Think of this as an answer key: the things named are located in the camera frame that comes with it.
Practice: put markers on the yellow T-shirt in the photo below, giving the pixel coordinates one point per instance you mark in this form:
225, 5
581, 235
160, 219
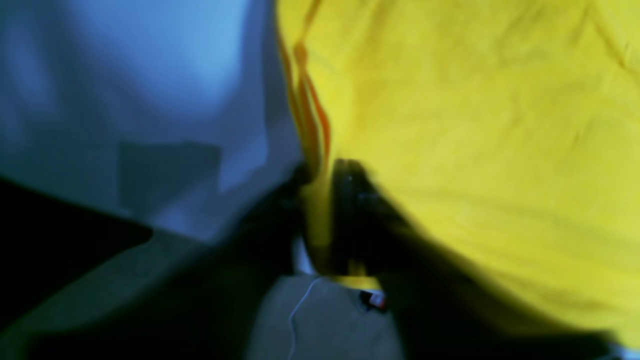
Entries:
505, 131

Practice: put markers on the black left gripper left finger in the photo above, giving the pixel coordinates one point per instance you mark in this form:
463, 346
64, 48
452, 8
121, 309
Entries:
205, 310

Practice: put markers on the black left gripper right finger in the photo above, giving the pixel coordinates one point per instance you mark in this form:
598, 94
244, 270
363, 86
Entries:
440, 310

